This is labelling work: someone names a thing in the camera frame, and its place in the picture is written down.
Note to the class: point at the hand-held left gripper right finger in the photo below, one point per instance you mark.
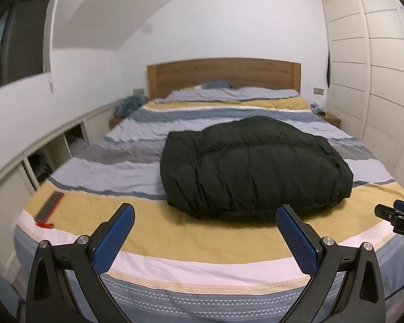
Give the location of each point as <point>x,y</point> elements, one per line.
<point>296,239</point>

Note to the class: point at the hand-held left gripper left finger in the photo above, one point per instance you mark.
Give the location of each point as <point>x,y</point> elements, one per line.
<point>116,239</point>

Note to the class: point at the black down jacket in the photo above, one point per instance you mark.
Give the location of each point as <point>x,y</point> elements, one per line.
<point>256,168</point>

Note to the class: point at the blue crumpled clothes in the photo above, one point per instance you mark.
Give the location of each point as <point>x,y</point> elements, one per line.
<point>129,104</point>

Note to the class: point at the striped duvet cover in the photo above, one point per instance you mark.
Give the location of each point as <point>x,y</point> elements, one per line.
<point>188,252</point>

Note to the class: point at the dark flat phone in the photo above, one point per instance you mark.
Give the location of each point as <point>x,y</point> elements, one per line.
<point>49,206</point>

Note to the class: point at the dark cloth in cabinet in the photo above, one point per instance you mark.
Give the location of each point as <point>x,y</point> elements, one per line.
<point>43,167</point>

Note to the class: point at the white cloth in cabinet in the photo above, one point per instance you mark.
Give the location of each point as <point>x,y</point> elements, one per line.
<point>75,141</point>

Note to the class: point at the small items on nightstand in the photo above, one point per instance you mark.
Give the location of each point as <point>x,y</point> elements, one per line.
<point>318,108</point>

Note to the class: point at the white panelled wardrobe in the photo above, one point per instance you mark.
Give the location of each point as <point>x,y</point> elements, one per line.
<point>373,74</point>

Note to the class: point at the dark blue pillow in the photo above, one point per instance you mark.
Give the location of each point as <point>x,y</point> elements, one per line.
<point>217,84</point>

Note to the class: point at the wooden headboard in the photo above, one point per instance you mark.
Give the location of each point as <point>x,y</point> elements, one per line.
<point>222,72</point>

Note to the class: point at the window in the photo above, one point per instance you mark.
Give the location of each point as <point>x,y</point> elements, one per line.
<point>16,40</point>

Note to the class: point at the low white wall cabinet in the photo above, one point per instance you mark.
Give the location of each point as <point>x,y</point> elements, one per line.
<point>6,188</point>

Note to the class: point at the wall switch plate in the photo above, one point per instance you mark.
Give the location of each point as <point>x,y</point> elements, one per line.
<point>318,91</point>
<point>138,91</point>

